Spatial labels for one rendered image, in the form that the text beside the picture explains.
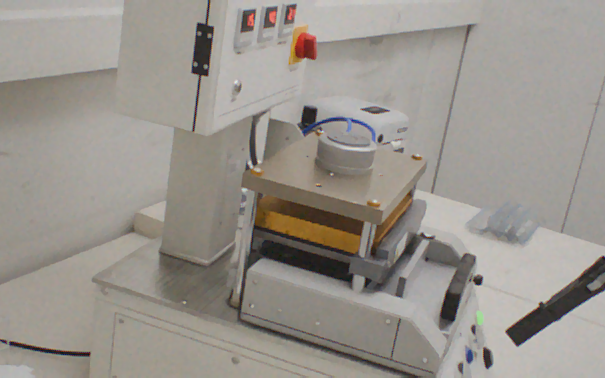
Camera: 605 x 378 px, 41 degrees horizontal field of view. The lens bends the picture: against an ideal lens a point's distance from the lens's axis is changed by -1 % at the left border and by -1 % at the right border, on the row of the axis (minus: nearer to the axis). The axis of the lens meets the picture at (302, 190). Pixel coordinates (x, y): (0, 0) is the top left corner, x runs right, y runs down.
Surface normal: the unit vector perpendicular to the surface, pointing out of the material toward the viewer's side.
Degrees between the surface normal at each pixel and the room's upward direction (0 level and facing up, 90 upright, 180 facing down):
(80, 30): 90
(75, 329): 0
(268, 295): 90
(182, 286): 0
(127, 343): 90
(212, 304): 0
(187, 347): 90
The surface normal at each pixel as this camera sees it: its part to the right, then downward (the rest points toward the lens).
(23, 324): 0.16, -0.93
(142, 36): -0.33, 0.26
